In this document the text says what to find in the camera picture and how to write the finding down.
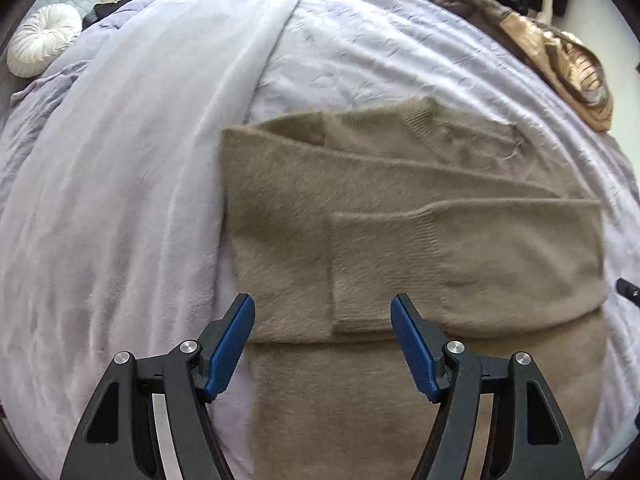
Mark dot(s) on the white round pleated cushion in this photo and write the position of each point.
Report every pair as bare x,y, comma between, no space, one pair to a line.
42,37

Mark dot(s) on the brown patterned cloth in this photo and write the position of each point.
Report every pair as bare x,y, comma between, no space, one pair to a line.
540,35

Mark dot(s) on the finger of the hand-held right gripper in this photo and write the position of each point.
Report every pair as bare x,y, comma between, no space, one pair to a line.
629,290

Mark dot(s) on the lavender crinkled duvet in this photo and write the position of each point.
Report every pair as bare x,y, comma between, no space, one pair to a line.
55,80

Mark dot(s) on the lavender fleece blanket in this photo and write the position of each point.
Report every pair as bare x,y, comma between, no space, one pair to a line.
130,170

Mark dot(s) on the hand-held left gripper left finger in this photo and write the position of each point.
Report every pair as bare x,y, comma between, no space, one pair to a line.
231,345

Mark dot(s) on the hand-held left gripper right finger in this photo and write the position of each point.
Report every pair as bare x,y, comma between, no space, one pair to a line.
412,347

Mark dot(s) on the brown fuzzy sweater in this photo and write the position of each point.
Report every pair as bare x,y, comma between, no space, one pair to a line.
350,185

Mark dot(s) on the pale embossed bedspread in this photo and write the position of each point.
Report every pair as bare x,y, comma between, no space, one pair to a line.
380,50

